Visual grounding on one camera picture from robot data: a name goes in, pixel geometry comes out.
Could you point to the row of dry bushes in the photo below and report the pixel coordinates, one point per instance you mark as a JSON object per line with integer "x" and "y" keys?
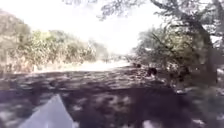
{"x": 43, "y": 50}

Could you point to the pale dirt road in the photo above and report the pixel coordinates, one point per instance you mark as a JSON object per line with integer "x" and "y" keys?
{"x": 110, "y": 96}

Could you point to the wood of leafy trees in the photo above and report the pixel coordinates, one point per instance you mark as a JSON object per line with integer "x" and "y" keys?
{"x": 160, "y": 46}

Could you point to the large branching tree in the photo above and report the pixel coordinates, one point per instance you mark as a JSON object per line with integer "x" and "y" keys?
{"x": 206, "y": 53}

